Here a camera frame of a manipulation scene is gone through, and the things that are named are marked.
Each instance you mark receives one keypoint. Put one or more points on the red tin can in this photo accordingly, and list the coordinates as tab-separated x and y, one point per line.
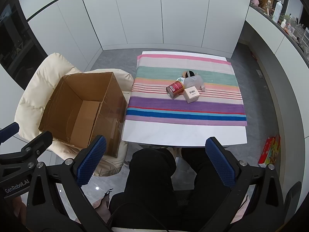
175	88

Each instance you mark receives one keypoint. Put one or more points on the brown cardboard box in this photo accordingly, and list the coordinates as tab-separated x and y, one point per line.
79	108

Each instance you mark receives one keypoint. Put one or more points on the white spray bottle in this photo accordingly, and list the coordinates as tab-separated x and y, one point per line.
277	11

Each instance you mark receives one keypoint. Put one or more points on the person's legs in black trousers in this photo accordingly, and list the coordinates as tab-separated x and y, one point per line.
149	186

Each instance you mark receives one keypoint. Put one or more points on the black powder puff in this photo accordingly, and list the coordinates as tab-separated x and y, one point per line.
191	74

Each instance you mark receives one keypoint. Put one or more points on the white round jar green print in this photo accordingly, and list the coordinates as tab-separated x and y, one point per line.
180	79

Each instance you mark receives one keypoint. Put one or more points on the striped colourful cloth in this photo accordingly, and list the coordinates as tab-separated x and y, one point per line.
212	106

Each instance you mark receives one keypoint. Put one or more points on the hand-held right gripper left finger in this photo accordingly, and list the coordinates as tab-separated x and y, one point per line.
91	160

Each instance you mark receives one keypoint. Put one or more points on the white square carton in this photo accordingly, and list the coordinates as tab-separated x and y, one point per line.
191	94

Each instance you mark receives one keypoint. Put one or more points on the translucent plastic container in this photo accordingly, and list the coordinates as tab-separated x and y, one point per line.
193	82

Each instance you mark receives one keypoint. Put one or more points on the brown printed shelf box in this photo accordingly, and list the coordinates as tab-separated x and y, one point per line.
266	0

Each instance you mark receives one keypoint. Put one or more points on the beige makeup sponge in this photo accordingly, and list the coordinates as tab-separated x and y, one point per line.
185	73

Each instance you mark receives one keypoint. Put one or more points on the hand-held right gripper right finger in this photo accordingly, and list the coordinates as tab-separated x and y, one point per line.
221	164

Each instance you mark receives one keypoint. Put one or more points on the clear drawer organizer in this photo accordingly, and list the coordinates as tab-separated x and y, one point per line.
303	33

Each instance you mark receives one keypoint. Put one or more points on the colourful carton on floor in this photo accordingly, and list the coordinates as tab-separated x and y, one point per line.
270	151

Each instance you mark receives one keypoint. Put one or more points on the pink garment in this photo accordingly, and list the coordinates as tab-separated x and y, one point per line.
101	206

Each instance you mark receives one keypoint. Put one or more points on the cream padded chair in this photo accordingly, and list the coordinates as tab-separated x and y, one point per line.
36	82

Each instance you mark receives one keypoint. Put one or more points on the pink plush toy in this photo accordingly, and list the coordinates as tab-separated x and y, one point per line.
255	2

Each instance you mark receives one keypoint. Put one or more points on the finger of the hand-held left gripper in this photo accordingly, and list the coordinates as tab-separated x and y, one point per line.
9	130
36	145

